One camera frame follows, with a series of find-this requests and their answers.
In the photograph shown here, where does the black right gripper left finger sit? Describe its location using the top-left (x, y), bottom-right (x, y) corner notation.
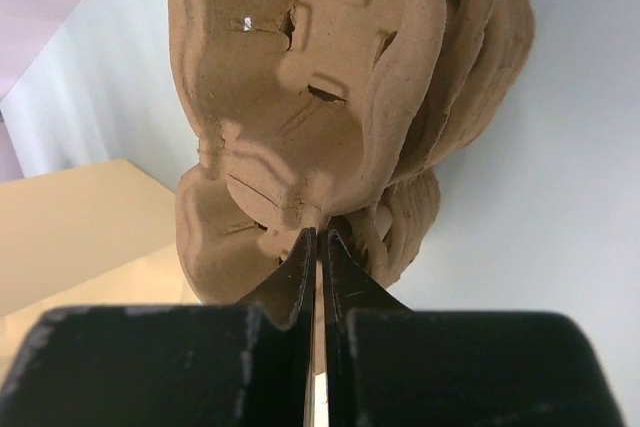
top-left (230, 228), bottom-right (317, 426)

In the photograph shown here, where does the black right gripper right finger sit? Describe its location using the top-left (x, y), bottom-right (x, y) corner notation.
top-left (320, 229), bottom-right (415, 426)

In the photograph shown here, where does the cream paper takeout bag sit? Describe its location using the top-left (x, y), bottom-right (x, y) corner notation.
top-left (0, 158), bottom-right (201, 318)

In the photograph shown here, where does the brown pulp two-cup carrier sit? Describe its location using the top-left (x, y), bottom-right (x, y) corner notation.
top-left (168, 0), bottom-right (446, 304)

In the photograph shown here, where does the brown pulp cup carrier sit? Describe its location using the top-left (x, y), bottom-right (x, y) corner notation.
top-left (367, 0), bottom-right (535, 287)

